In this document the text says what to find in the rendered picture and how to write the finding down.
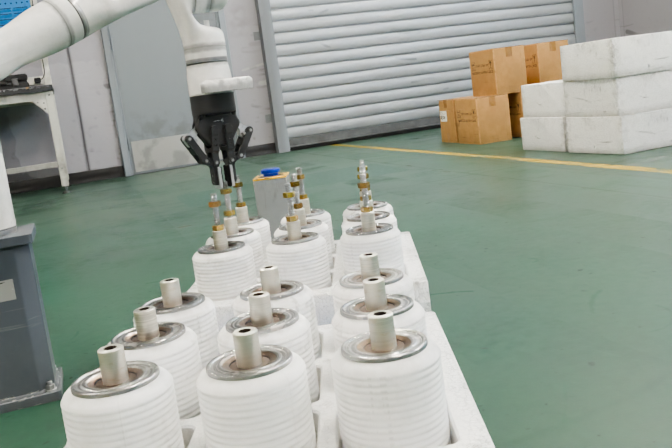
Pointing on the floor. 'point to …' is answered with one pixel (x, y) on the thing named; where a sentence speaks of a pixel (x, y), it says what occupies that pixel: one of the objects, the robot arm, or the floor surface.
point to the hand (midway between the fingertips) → (223, 176)
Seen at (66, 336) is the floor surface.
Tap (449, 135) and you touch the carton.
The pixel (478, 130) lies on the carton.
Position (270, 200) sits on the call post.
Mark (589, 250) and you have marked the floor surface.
